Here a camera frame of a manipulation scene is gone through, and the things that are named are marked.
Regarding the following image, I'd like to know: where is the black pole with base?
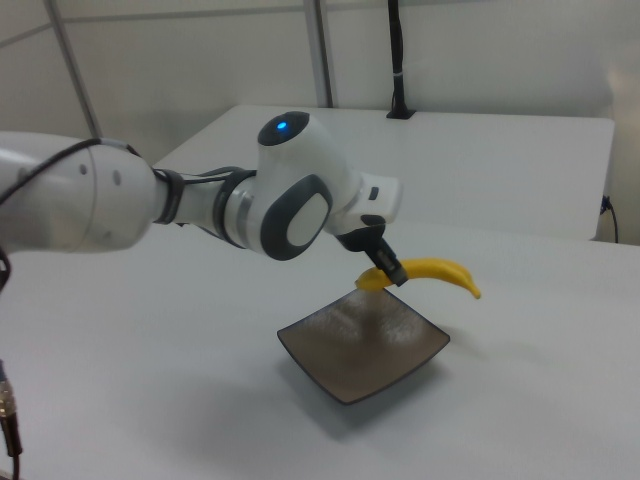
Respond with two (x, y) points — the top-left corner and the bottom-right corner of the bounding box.
(385, 0), (417, 121)

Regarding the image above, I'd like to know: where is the white background table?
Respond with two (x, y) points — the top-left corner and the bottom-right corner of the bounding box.
(152, 103), (616, 242)

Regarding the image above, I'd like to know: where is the grey slanted frame post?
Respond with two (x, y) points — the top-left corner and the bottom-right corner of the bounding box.
(43, 0), (103, 141)

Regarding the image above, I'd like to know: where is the yellow banana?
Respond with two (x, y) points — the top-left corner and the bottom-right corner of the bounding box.
(354, 256), (483, 301)

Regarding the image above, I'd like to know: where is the square brown ceramic plate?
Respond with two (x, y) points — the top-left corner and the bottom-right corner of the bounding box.
(276, 287), (452, 406)

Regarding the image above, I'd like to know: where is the grey vertical frame post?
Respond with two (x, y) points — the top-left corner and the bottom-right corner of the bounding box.
(303, 0), (335, 108)

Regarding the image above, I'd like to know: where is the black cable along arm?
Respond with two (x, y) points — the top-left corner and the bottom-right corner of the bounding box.
(0, 138), (257, 206)

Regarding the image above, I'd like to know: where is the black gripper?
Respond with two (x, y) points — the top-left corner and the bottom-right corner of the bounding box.
(340, 224), (409, 288)

